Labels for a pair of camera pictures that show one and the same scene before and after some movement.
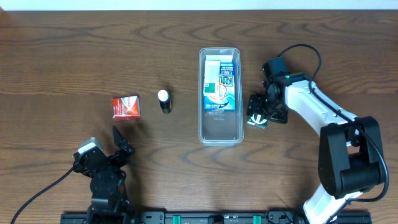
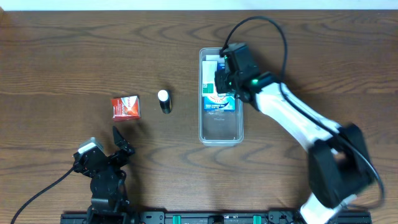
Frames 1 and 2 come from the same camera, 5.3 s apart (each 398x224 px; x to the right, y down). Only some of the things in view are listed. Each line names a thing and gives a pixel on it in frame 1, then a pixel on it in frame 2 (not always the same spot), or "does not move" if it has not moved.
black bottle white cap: [165, 101] does not move
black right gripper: [267, 111] → [222, 84]
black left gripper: [119, 157] does not move
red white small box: [126, 108] does not move
